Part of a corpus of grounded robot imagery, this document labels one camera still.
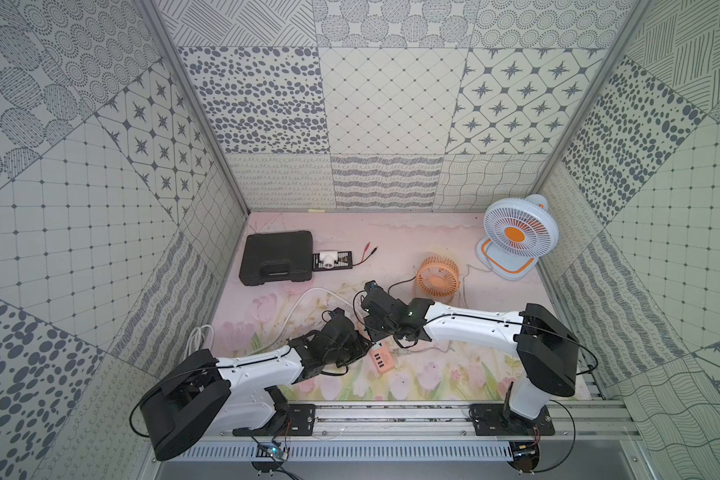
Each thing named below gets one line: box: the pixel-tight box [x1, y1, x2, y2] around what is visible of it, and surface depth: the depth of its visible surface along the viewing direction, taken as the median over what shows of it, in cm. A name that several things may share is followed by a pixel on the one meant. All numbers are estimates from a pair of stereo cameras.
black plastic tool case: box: [239, 230, 313, 286], surface depth 101 cm
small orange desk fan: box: [416, 254, 460, 298], surface depth 92 cm
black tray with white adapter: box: [312, 250, 353, 272], surface depth 105 cm
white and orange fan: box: [476, 194, 559, 281], surface depth 90 cm
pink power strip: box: [370, 340, 394, 373], surface depth 83 cm
